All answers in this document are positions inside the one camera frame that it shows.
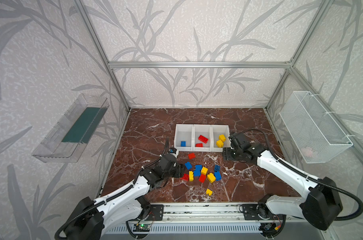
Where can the small red lego top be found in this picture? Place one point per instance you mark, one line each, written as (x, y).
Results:
(191, 156)

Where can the white wire mesh basket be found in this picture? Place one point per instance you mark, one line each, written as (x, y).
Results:
(311, 125)

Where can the blue lego lower right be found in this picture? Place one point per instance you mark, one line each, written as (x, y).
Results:
(217, 176)

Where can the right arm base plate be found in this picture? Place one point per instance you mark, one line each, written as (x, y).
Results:
(258, 212)

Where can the clear plastic wall shelf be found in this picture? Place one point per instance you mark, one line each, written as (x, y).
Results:
(69, 137)

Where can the middle white bin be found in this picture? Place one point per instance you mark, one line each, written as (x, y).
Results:
(204, 130)

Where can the blue lego stack center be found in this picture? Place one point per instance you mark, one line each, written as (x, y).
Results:
(197, 170)

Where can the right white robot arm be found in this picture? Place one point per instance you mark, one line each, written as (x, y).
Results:
(320, 202)

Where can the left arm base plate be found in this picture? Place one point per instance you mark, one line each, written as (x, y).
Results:
(154, 212)

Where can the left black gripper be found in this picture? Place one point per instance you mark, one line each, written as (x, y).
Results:
(178, 170)

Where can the right white bin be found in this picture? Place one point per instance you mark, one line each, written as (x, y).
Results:
(217, 130)

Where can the aluminium front rail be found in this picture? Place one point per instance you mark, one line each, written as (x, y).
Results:
(199, 211)

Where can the small blue lego right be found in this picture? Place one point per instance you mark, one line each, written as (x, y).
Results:
(216, 168)

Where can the blue lego left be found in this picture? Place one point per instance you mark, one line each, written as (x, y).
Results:
(188, 165)

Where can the green circuit board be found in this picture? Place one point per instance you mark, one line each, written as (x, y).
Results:
(141, 228)

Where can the yellow lego front alone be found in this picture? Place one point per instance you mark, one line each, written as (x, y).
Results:
(209, 192)

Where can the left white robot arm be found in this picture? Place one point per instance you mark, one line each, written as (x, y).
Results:
(93, 218)

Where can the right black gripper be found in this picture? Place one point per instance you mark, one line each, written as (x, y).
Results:
(228, 153)

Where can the narrow yellow lego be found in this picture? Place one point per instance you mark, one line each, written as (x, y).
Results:
(190, 176)

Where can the left white bin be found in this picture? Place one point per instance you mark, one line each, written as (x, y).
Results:
(183, 132)

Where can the long red lego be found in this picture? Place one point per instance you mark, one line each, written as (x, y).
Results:
(185, 177)

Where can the right circuit board with wires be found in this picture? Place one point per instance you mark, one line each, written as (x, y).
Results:
(269, 230)

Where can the pink object in basket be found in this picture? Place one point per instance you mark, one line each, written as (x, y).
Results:
(308, 153)

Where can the white bin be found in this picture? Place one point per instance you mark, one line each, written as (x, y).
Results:
(183, 132)
(204, 130)
(217, 130)

